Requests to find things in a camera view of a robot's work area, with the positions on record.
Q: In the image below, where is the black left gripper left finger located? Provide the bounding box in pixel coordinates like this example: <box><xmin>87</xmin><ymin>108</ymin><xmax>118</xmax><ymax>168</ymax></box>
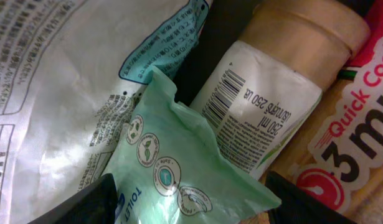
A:
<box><xmin>30</xmin><ymin>174</ymin><xmax>118</xmax><ymax>224</ymax></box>

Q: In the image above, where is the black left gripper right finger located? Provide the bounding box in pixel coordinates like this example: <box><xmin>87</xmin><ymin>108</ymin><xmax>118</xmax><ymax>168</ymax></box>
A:
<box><xmin>265</xmin><ymin>171</ymin><xmax>356</xmax><ymax>224</ymax></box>

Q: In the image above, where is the red spaghetti packet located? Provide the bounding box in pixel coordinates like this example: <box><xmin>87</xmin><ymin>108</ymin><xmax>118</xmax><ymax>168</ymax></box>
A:
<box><xmin>269</xmin><ymin>1</ymin><xmax>383</xmax><ymax>223</ymax></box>

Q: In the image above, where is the mint green wet wipes pack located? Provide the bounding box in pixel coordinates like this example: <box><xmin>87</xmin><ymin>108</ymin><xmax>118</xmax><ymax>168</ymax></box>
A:
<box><xmin>105</xmin><ymin>68</ymin><xmax>281</xmax><ymax>223</ymax></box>

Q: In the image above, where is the white tube with beige cap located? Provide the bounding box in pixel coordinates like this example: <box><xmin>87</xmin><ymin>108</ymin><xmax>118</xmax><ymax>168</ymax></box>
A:
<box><xmin>191</xmin><ymin>0</ymin><xmax>372</xmax><ymax>179</ymax></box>

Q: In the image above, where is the white blue printed bag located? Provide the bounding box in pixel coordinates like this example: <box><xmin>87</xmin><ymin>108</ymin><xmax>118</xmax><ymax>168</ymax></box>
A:
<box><xmin>0</xmin><ymin>0</ymin><xmax>212</xmax><ymax>223</ymax></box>

